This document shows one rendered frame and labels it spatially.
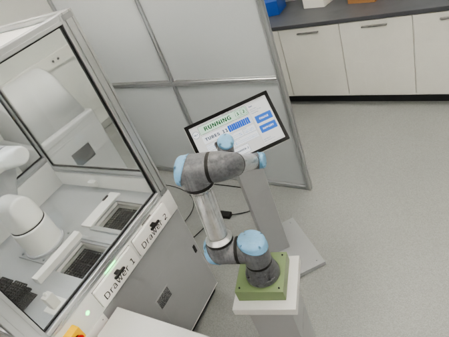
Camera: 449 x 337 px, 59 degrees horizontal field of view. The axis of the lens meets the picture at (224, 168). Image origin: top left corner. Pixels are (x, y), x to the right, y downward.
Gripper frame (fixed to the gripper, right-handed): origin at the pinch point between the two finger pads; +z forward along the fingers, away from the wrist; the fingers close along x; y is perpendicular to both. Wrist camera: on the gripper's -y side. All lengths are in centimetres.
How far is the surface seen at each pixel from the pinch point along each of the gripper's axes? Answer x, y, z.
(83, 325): 94, -46, -23
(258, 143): -20.2, -0.2, 7.0
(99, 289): 82, -34, -21
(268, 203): -16, -34, 45
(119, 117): 41, 37, -22
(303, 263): -21, -81, 61
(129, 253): 66, -25, -7
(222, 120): -7.6, 20.6, 7.0
